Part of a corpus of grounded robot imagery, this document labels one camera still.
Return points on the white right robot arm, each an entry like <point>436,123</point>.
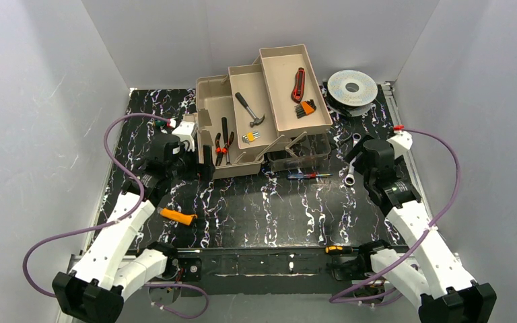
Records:
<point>428,274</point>

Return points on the aluminium frame rail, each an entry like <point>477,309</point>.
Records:
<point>88,301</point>

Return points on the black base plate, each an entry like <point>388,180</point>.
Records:
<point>261,271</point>

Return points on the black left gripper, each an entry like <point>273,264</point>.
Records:
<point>203,162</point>

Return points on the yellow small hex key set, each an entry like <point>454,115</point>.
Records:
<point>251,137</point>

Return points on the orange black screwdriver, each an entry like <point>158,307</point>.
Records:
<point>338,250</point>

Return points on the black handled silver tool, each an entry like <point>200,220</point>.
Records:
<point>225,133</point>

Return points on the grey filament spool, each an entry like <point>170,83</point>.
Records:
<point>351,93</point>

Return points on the silver combination wrench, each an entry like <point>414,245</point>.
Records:
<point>349,180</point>

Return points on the orange handled hammer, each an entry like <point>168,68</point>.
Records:
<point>177,216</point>

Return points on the black orange hex key set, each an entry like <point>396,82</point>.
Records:
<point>305,108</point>

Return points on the blue red screwdriver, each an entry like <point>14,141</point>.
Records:
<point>307,176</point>

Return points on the red handled pliers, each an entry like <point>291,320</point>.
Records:
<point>218,147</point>

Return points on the small black handled hammer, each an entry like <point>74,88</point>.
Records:
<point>256,119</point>

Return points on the black marbled mat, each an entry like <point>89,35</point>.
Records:
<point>269,210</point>

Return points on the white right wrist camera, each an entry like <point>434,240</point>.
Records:
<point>401,142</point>

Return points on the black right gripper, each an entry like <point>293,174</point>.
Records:
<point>359,145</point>

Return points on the translucent brown tool box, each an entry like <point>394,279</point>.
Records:
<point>286,142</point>

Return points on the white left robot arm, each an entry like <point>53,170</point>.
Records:
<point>138,200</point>

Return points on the red black utility knife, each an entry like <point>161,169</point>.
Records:
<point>298,89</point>

